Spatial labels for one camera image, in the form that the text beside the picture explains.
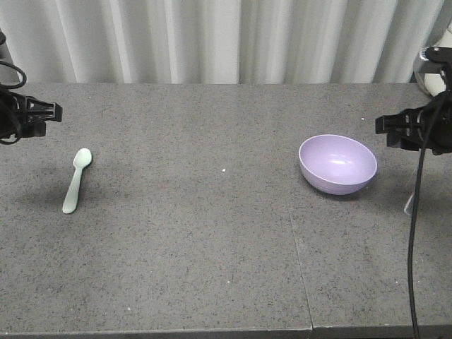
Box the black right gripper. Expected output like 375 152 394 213
375 92 451 155

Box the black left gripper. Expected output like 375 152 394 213
1 90 62 138

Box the pale green plastic spoon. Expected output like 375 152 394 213
61 148 93 214

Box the purple plastic bowl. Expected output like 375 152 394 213
299 134 378 195

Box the white blender appliance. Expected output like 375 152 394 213
414 23 451 97

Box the white pleated curtain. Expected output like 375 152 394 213
1 1 451 84

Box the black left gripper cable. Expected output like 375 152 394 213
0 60 28 145

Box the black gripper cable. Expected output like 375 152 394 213
407 102 444 339
0 60 28 145

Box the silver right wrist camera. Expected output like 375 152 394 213
420 46 452 64

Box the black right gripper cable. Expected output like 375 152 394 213
407 102 444 339

